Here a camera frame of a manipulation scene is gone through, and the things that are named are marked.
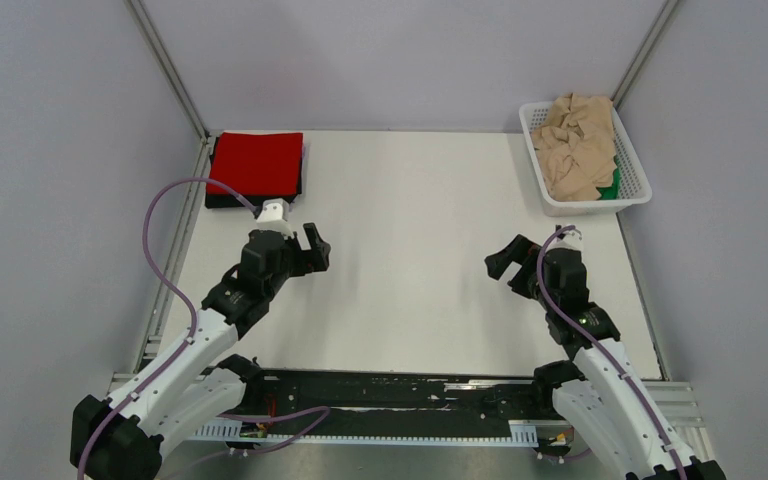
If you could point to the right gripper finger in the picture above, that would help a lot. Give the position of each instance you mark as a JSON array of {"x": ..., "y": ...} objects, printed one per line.
[
  {"x": 496, "y": 264},
  {"x": 521, "y": 248}
]

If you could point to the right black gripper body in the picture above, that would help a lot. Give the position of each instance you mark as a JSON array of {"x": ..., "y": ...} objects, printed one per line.
[{"x": 530, "y": 277}]

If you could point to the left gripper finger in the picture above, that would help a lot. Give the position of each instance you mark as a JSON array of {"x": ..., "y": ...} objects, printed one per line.
[
  {"x": 318, "y": 257},
  {"x": 312, "y": 235}
]

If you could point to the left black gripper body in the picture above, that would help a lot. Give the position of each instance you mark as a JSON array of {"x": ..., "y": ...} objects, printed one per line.
[{"x": 295, "y": 260}]

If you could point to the beige t shirt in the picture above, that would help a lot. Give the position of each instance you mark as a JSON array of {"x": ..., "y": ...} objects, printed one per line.
[{"x": 575, "y": 147}]

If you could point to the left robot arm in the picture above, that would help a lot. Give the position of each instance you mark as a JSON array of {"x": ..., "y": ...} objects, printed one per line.
[{"x": 128, "y": 434}]

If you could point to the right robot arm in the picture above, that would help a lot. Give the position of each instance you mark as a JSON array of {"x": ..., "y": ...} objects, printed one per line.
[{"x": 596, "y": 389}]

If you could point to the folded red t shirt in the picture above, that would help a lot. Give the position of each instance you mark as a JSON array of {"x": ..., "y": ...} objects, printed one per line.
[{"x": 259, "y": 165}]

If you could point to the green t shirt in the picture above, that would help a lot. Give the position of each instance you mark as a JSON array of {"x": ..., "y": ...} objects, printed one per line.
[{"x": 611, "y": 192}]

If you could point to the white plastic basket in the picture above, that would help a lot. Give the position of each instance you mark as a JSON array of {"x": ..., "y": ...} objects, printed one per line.
[{"x": 634, "y": 188}]

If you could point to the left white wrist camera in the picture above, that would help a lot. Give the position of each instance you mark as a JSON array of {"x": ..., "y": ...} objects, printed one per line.
[{"x": 273, "y": 216}]

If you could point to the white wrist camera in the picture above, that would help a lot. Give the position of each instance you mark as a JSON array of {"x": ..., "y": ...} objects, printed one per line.
[
  {"x": 567, "y": 237},
  {"x": 273, "y": 216}
]

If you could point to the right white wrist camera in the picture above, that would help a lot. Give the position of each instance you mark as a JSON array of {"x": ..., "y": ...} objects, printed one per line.
[{"x": 567, "y": 237}]

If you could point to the left aluminium frame post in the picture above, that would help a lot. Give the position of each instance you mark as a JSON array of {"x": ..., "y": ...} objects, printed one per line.
[{"x": 156, "y": 45}]

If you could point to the aluminium frame post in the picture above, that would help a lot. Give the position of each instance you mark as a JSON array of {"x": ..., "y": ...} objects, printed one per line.
[
  {"x": 156, "y": 45},
  {"x": 650, "y": 40}
]

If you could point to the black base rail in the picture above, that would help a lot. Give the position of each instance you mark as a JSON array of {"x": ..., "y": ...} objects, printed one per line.
[{"x": 397, "y": 404}]

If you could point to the white slotted cable duct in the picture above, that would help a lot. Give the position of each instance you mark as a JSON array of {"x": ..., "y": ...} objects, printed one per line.
[{"x": 518, "y": 435}]

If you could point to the right aluminium frame post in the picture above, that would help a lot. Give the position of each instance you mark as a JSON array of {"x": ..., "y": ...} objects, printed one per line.
[{"x": 650, "y": 40}]

